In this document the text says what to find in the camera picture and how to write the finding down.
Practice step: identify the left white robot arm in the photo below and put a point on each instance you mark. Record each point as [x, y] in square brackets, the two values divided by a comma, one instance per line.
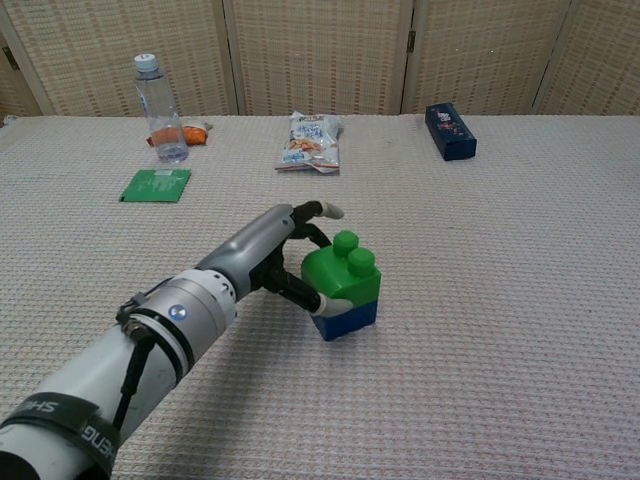
[100, 370]

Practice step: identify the orange snack packet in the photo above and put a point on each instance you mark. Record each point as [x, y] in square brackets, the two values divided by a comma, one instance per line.
[195, 134]

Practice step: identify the woven folding screen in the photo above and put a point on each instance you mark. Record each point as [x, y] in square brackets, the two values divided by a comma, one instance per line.
[320, 55]

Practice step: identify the green flat packet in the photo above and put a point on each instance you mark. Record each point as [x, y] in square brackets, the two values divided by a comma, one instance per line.
[156, 185]

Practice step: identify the blue toy brick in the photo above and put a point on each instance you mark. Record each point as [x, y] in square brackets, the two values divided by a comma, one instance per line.
[350, 320]

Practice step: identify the white blue snack bag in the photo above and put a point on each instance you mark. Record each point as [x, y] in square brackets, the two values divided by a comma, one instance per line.
[310, 142]

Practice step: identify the green toy brick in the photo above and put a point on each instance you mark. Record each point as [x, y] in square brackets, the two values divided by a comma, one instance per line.
[340, 272]

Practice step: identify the clear plastic water bottle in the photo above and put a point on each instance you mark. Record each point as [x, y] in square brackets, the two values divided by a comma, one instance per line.
[160, 115]

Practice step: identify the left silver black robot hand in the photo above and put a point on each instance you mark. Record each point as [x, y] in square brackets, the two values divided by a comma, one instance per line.
[250, 245]

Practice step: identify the dark blue carton box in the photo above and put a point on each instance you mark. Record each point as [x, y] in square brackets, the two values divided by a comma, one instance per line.
[450, 130]

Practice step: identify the beige woven tablecloth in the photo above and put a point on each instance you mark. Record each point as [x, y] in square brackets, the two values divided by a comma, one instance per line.
[450, 300]

